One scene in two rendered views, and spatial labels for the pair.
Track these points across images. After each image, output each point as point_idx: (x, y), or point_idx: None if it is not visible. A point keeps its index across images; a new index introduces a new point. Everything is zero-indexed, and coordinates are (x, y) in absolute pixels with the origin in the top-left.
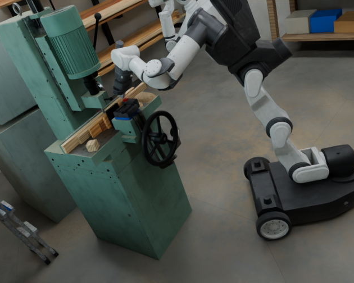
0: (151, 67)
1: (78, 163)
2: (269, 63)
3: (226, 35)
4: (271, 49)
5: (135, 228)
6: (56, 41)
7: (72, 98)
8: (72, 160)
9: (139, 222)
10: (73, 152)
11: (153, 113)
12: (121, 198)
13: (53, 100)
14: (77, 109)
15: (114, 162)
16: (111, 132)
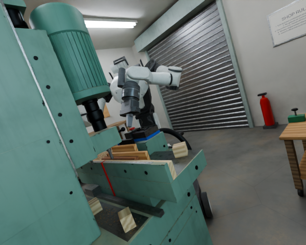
0: (176, 67)
1: (191, 184)
2: (154, 111)
3: (148, 87)
4: (152, 103)
5: None
6: (80, 37)
7: (82, 137)
8: (183, 189)
9: None
10: (177, 170)
11: (160, 128)
12: (203, 242)
13: (48, 150)
14: (89, 159)
15: None
16: (152, 155)
